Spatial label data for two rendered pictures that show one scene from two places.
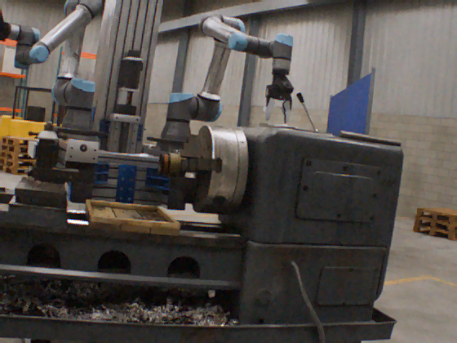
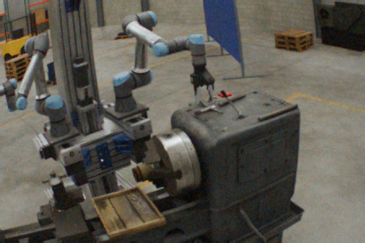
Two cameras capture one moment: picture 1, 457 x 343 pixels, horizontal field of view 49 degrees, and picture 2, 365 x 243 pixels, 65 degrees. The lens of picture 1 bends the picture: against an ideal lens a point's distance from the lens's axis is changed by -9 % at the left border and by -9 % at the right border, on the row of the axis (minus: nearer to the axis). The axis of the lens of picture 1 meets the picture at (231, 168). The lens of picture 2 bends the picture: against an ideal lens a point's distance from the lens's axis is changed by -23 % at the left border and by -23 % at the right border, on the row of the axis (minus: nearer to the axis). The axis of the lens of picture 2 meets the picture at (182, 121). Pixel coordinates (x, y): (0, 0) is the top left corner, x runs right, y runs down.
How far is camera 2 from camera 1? 0.85 m
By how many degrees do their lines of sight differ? 20
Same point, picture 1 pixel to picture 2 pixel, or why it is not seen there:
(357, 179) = (274, 143)
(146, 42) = (85, 46)
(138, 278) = not seen: outside the picture
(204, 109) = (140, 81)
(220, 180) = (183, 183)
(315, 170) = (247, 152)
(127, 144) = (94, 123)
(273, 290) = (231, 226)
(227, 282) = (201, 231)
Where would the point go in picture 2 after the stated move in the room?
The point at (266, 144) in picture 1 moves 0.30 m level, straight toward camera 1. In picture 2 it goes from (211, 152) to (222, 187)
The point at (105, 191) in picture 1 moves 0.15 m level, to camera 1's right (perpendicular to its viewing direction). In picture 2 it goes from (93, 166) to (114, 164)
